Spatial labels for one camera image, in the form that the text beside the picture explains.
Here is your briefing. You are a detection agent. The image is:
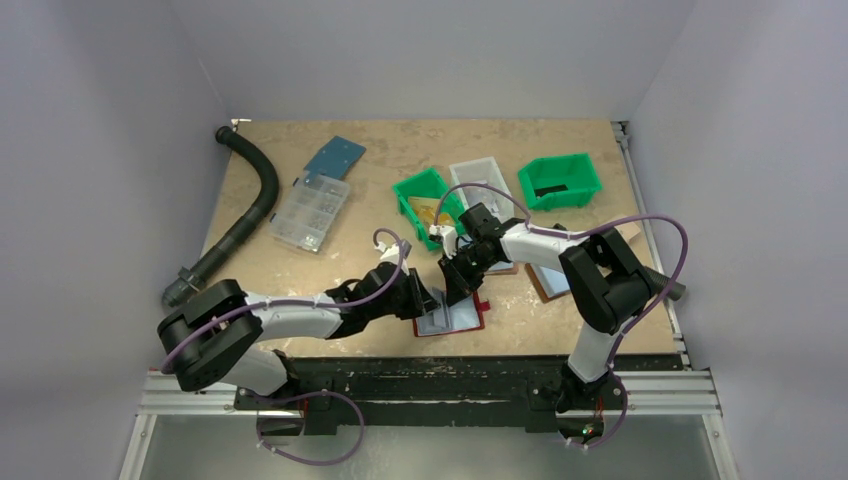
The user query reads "black corrugated hose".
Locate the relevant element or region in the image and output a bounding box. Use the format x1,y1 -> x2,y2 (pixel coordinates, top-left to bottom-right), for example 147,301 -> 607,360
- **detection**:
162,125 -> 282,309
645,266 -> 688,301

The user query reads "black corrugated hose right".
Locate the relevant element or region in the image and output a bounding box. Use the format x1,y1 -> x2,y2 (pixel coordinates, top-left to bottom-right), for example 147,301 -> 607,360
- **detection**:
645,266 -> 688,301

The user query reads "red leather card holder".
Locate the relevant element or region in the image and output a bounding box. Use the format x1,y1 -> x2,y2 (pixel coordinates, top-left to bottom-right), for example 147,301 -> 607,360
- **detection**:
413,288 -> 490,338

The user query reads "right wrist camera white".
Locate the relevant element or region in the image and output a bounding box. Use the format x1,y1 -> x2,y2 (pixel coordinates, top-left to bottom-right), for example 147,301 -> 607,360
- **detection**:
428,224 -> 459,258

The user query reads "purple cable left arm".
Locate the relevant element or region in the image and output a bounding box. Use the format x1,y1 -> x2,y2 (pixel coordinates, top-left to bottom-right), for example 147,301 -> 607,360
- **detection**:
160,227 -> 408,467

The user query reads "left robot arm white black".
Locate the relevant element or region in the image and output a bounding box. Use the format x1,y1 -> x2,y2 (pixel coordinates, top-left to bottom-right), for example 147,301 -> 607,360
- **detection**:
157,261 -> 440,409

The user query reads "white plastic bin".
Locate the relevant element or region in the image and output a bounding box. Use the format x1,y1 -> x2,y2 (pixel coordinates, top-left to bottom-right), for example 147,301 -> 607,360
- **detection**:
449,156 -> 516,221

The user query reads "brown open card holder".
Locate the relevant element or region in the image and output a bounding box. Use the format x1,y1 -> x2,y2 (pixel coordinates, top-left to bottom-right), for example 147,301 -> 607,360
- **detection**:
525,264 -> 571,303

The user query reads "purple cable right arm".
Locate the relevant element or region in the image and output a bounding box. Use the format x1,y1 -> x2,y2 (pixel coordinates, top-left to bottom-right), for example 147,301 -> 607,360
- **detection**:
433,182 -> 690,452

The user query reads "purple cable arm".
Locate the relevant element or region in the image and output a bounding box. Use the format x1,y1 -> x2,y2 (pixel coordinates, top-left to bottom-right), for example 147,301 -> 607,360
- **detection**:
160,227 -> 408,467
433,182 -> 690,452

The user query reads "black corrugated hose left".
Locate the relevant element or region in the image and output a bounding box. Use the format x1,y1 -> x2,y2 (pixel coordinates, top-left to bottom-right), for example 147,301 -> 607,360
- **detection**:
162,125 -> 282,309

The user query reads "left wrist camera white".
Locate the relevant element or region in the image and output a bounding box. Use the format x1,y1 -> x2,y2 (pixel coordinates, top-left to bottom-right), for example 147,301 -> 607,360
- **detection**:
375,240 -> 411,272

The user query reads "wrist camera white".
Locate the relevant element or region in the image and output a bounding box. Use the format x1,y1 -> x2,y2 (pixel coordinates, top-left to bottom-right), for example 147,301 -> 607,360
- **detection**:
375,240 -> 411,272
428,224 -> 459,258

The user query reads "clear compartment screw box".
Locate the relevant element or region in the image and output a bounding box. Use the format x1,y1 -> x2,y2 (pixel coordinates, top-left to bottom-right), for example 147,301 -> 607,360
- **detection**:
270,171 -> 351,253

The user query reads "green bin with yellow items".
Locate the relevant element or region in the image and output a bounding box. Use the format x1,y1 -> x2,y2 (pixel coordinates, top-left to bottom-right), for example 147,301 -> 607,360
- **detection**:
392,168 -> 465,251

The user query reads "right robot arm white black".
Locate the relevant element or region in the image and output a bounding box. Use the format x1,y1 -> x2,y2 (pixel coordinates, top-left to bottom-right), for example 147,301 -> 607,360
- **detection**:
429,204 -> 681,407

